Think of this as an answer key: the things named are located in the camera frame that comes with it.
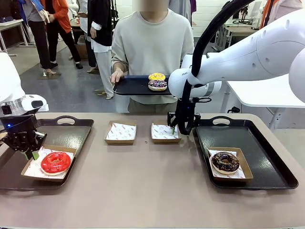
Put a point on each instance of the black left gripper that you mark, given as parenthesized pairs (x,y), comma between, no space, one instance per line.
(16,126)

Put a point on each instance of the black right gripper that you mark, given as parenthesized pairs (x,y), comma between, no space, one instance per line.
(188,111)

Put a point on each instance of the kraft paper box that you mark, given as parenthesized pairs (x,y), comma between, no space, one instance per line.
(119,142)
(247,167)
(164,141)
(43,179)

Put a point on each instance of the red glazed donut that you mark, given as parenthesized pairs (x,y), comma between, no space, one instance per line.
(55,163)

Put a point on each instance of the dark donut with white sprinkles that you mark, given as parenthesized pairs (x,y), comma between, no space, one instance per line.
(157,85)

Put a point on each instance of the yellow sprinkled donut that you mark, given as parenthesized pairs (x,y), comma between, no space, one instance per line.
(156,76)

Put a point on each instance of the black serving tray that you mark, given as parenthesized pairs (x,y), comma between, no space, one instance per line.
(133,86)

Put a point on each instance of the chocolate glazed donut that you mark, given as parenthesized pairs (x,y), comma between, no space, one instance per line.
(225,162)

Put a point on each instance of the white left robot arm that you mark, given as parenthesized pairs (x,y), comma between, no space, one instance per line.
(7,78)

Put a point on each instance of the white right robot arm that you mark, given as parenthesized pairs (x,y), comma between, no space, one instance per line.
(238,59)

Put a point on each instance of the person right forearm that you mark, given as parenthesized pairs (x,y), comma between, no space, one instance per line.
(119,63)

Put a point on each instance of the person right hand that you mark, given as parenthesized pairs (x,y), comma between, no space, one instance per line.
(116,76)

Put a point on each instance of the person in beige sweater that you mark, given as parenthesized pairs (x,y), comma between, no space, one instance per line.
(147,47)

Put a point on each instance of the mannequin in grey trousers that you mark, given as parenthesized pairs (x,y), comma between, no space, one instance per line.
(90,55)

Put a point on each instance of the mannequin in blue top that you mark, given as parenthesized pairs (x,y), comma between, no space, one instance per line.
(35,35)

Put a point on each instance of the cardboard box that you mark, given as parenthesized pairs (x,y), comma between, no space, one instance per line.
(82,48)

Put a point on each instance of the long wooden workbench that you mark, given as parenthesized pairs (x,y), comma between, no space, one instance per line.
(240,31)

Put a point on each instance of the mannequin in black jacket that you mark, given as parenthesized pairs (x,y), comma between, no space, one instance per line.
(101,23)

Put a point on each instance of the white desk with metal legs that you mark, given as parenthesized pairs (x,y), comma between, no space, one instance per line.
(9,23)

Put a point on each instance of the person in orange top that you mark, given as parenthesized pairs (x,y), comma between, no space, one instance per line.
(60,14)

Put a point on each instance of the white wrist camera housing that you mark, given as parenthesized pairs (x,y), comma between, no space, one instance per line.
(35,103)

